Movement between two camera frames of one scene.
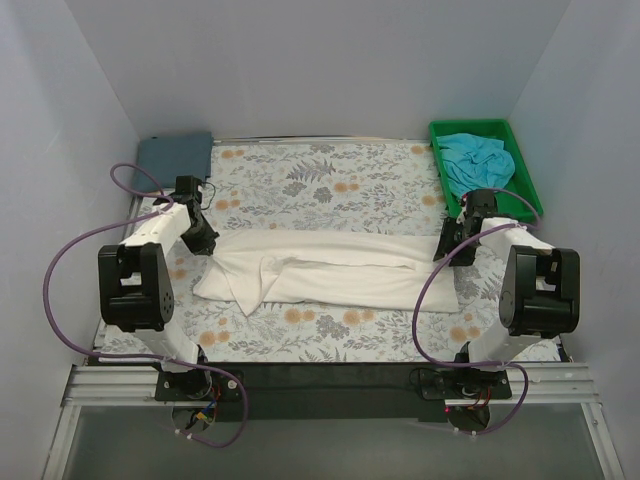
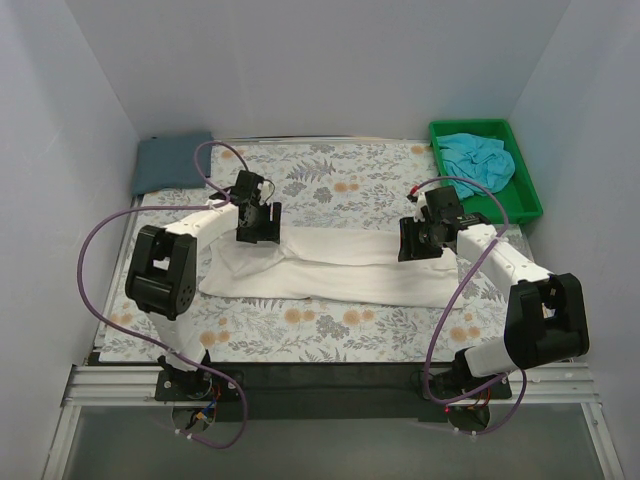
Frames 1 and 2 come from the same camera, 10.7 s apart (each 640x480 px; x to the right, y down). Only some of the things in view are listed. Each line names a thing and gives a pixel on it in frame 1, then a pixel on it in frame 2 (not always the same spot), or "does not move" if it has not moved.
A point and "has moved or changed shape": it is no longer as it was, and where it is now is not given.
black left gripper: x=203 y=239 to x=261 y=226
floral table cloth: x=375 y=189 does not move
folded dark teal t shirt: x=167 y=157 does not move
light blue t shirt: x=475 y=162 does not move
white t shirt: x=330 y=269 has moved or changed shape
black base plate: x=364 y=391 does not move
